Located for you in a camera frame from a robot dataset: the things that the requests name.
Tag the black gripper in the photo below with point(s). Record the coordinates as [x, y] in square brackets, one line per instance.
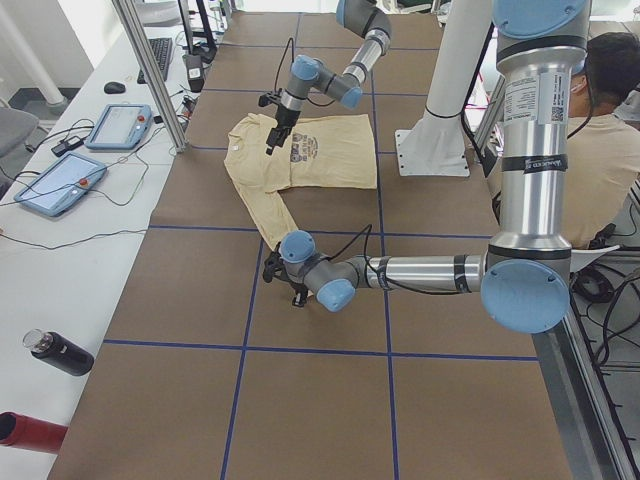
[295, 289]
[285, 118]

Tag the pale yellow long-sleeve shirt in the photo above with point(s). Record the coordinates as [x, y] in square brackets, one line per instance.
[327, 152]

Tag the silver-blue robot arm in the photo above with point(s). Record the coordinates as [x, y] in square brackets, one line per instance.
[402, 216]
[345, 87]

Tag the black keyboard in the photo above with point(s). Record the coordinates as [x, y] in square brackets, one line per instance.
[162, 49]

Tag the far blue teach pendant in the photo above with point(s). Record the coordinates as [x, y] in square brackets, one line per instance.
[120, 127]

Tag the blue teach pendant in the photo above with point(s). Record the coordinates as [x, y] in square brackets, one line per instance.
[62, 185]
[120, 127]

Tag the black computer mouse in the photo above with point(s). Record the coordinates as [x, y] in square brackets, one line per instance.
[113, 87]

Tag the black power adapter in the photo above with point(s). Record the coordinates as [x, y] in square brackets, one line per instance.
[66, 146]

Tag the near blue teach pendant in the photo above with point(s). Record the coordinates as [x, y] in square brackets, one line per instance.
[62, 185]

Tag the black water bottle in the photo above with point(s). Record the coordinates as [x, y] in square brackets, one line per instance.
[59, 352]

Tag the red water bottle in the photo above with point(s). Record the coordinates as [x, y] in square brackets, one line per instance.
[24, 432]

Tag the seated person in beige shirt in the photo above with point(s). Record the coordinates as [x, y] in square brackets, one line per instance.
[603, 152]

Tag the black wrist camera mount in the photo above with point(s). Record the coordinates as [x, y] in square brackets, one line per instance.
[269, 98]
[273, 268]

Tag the aluminium frame post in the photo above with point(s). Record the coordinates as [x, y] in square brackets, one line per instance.
[134, 29]

